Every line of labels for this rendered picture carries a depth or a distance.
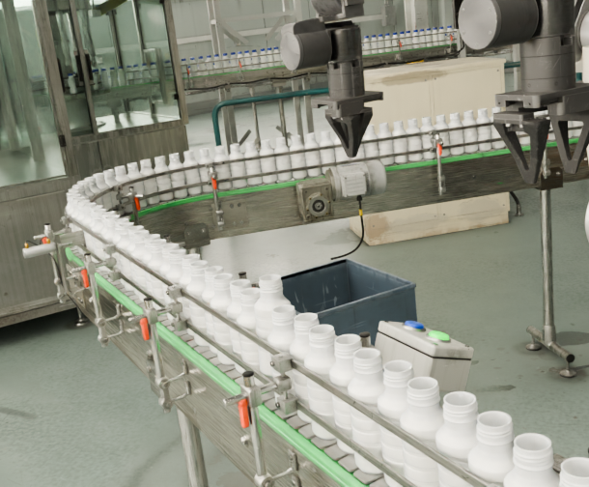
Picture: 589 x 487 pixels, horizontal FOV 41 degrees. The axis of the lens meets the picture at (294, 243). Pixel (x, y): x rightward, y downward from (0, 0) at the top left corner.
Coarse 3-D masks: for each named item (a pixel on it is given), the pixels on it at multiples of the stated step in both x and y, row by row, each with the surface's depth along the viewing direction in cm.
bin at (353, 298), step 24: (336, 264) 217; (360, 264) 212; (288, 288) 211; (312, 288) 215; (336, 288) 219; (360, 288) 215; (384, 288) 205; (408, 288) 192; (312, 312) 216; (336, 312) 183; (360, 312) 186; (384, 312) 190; (408, 312) 194
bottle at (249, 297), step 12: (252, 288) 135; (240, 300) 134; (252, 300) 132; (240, 312) 134; (252, 312) 133; (240, 324) 133; (252, 324) 132; (240, 336) 134; (252, 348) 133; (252, 360) 134
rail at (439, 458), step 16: (80, 224) 223; (96, 256) 214; (128, 256) 185; (160, 304) 171; (224, 320) 138; (208, 336) 148; (256, 336) 128; (224, 352) 142; (272, 352) 123; (304, 368) 114; (320, 384) 110; (352, 400) 103; (320, 416) 114; (368, 416) 100; (336, 432) 109; (400, 432) 94; (352, 448) 106; (416, 448) 92; (432, 448) 89; (384, 464) 100; (448, 464) 87; (400, 480) 97; (464, 480) 85; (480, 480) 82
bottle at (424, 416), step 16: (416, 384) 95; (432, 384) 95; (416, 400) 93; (432, 400) 93; (416, 416) 93; (432, 416) 93; (416, 432) 93; (432, 432) 92; (416, 464) 94; (432, 464) 93; (416, 480) 95; (432, 480) 94
